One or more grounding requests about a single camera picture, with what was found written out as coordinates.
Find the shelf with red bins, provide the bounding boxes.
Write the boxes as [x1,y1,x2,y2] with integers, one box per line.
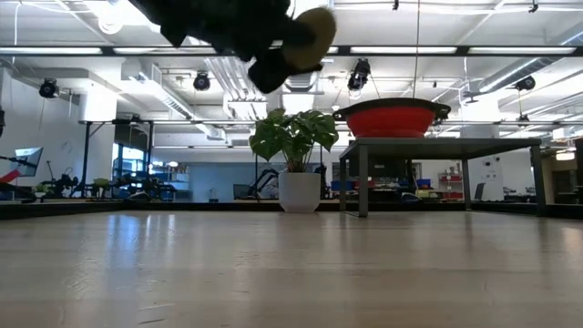
[437,171,465,200]

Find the black aluminium table frame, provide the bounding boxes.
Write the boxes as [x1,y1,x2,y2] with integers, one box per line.
[0,196,583,220]

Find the black background post frame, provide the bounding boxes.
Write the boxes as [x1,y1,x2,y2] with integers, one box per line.
[77,118,156,198]

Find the black overhead beam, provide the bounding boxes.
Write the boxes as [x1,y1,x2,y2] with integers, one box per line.
[0,44,583,57]

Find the tilted computer monitor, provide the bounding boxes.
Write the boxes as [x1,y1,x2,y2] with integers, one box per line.
[7,146,45,178]

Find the grey perforated metal shelf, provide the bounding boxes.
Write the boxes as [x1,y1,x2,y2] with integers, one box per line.
[338,137,547,219]

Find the green plant in white pot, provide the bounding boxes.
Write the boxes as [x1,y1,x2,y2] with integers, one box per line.
[249,108,341,214]

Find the brown toy kiwi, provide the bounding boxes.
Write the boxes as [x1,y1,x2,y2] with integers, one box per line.
[281,5,338,72]

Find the round silver ventilation duct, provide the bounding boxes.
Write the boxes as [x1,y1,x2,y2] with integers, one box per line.
[281,71,321,92]

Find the long ceiling strip light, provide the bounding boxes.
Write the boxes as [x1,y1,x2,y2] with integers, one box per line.
[2,46,104,56]
[350,46,458,56]
[468,46,578,56]

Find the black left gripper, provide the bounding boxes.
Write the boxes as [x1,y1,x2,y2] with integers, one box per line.
[203,0,326,96]

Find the red collapsible colander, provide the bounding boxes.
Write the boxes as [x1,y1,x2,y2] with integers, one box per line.
[332,96,452,139]

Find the long silver ceiling duct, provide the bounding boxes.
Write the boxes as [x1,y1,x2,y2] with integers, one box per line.
[476,22,583,95]

